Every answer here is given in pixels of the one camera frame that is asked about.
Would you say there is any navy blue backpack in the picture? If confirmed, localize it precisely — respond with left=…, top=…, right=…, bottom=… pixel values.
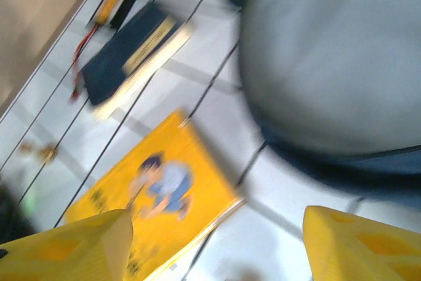
left=210, top=0, right=421, bottom=209

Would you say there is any dark blue book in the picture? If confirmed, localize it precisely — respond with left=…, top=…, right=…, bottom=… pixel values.
left=78, top=1, right=195, bottom=120

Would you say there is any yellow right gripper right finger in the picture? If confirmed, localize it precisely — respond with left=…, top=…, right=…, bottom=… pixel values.
left=302, top=205, right=421, bottom=281

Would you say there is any small brass object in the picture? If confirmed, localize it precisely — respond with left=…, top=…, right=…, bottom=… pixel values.
left=18, top=141, right=60, bottom=164

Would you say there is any yellow book with cartoon boy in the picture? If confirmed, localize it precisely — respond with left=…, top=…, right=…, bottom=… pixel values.
left=62, top=108, right=247, bottom=281

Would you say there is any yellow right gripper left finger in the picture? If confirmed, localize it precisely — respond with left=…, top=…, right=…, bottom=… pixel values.
left=0, top=208, right=134, bottom=281

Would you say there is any red wire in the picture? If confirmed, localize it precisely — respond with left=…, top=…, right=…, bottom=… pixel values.
left=69, top=24, right=99, bottom=101

